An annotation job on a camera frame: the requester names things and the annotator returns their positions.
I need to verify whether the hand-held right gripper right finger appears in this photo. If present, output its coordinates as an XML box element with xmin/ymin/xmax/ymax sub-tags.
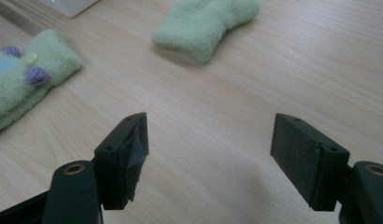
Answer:
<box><xmin>270</xmin><ymin>113</ymin><xmax>350</xmax><ymax>212</ymax></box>

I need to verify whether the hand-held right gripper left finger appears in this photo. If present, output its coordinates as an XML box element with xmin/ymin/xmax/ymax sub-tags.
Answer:
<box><xmin>93</xmin><ymin>112</ymin><xmax>149</xmax><ymax>211</ymax></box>

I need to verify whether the green plush toy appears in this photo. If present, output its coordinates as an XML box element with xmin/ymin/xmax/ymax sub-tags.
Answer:
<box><xmin>0</xmin><ymin>29</ymin><xmax>84</xmax><ymax>135</ymax></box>

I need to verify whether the plain green sock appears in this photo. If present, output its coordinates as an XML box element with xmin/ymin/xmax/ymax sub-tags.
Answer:
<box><xmin>150</xmin><ymin>0</ymin><xmax>262</xmax><ymax>65</ymax></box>

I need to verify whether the white plastic basket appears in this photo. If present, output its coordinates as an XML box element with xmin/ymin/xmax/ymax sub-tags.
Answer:
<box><xmin>44</xmin><ymin>0</ymin><xmax>100</xmax><ymax>19</ymax></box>

